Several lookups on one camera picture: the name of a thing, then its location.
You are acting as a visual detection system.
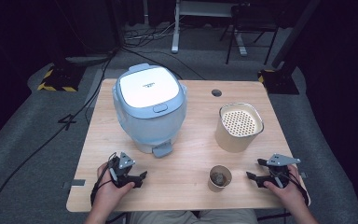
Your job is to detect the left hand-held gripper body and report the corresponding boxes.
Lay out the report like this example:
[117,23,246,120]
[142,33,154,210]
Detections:
[106,151,137,189]

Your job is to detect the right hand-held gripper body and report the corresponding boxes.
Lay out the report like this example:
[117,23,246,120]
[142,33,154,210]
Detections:
[266,152,302,189]

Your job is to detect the small dark wet lump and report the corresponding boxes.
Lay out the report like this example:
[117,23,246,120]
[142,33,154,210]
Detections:
[212,172,228,188]

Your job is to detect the beige container with perforated strainer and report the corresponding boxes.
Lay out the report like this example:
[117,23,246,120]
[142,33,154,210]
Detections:
[214,102,265,154]

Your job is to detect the brown paper cup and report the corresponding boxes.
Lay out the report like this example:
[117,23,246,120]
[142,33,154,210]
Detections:
[207,164,233,193]

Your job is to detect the light blue pedal trash can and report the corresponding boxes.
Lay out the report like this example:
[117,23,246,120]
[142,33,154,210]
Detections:
[111,63,188,159]

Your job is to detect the person's left hand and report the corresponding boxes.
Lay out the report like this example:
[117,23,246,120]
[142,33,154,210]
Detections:
[94,162,136,208]

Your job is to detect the person's right hand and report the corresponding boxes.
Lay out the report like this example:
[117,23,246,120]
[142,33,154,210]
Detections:
[263,164,310,213]

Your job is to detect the person's beige pants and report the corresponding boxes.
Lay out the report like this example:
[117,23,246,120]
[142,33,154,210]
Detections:
[126,208,259,224]

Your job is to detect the grey table edge tab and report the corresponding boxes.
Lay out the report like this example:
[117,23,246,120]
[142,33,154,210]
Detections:
[62,178,87,190]

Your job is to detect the black yellow striped stand base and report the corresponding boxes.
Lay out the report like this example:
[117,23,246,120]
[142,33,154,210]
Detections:
[36,62,87,93]
[257,68,300,95]

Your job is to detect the dark slanted stand pole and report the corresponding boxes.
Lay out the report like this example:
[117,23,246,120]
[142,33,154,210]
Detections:
[271,0,322,69]

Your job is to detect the black chair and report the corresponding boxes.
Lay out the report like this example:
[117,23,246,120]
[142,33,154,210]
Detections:
[219,1,282,66]

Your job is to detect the left hand-held gripper cable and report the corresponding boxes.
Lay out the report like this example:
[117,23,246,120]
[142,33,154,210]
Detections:
[89,151,118,207]

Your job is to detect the hand-held gripper cable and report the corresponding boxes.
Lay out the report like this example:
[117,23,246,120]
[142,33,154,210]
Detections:
[287,172,310,207]
[89,151,118,207]

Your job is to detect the right hand-held gripper cable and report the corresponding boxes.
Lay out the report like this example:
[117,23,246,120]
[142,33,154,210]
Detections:
[287,172,310,207]

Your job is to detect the long black floor cable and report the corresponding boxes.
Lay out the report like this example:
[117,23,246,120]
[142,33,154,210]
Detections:
[0,46,120,224]

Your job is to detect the tangle of floor cables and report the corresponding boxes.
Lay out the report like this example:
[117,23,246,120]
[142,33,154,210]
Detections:
[123,18,183,42]

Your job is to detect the white desk frame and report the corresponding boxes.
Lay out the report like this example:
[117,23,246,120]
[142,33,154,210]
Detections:
[171,0,249,57]

